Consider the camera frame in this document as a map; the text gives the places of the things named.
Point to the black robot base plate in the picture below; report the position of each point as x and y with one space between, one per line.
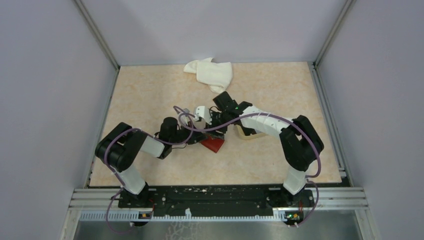
243 200

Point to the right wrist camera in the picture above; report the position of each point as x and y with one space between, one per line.
202 117

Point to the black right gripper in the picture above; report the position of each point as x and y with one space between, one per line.
213 115

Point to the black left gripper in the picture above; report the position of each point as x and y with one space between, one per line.
196 137

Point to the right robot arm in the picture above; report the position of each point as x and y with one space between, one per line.
300 141

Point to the white folded cloth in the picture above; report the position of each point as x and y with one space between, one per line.
217 76

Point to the aluminium frame rail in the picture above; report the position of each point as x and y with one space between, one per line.
101 204

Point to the beige oval tray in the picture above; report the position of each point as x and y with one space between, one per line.
247 133

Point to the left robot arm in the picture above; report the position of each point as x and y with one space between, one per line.
119 148

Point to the red leather card holder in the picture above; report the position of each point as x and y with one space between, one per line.
213 143

